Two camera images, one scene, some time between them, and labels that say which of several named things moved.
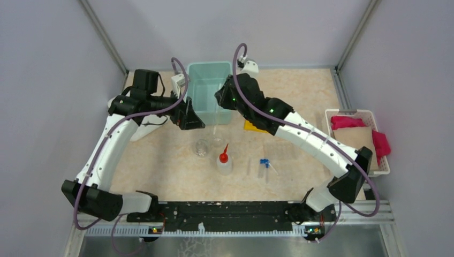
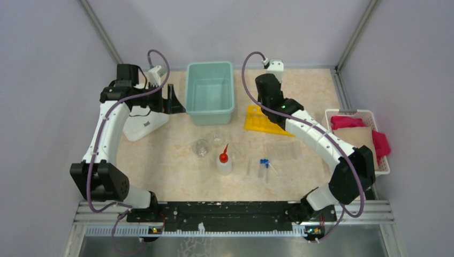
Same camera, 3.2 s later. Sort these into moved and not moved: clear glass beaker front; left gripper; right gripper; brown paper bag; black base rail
Moved: left gripper; right gripper
Not moved: brown paper bag; clear glass beaker front; black base rail
